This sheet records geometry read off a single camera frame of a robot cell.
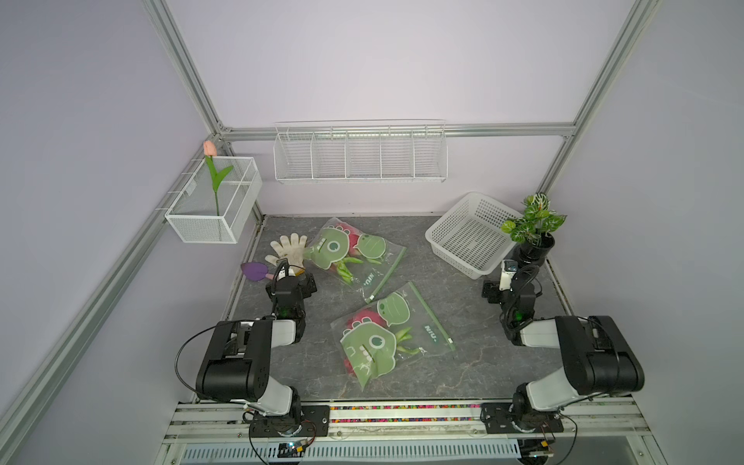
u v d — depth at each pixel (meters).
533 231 0.83
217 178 0.84
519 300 0.71
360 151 0.99
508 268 0.82
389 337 0.79
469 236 1.13
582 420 0.75
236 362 0.45
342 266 0.97
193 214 0.79
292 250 1.10
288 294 0.70
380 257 1.02
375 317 0.85
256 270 1.08
